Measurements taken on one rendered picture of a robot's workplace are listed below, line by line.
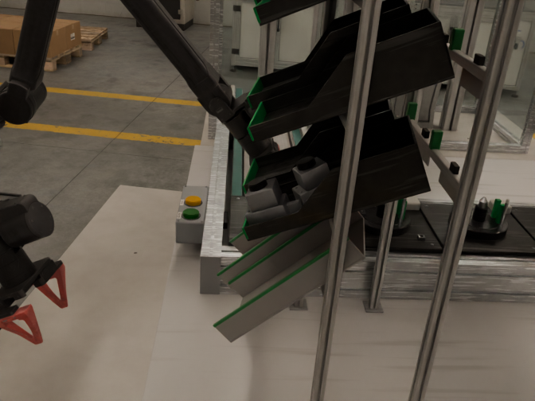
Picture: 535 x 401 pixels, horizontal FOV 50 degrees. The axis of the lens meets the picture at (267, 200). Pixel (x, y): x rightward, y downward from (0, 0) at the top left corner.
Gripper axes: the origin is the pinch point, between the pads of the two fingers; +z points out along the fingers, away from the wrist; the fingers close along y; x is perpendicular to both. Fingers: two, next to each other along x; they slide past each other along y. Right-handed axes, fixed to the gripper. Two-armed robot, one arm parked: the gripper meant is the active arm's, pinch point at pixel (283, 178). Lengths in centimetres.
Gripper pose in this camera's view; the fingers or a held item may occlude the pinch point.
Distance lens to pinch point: 135.9
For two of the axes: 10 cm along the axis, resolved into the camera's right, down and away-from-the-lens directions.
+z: 5.9, 7.2, 3.7
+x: -8.1, 5.5, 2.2
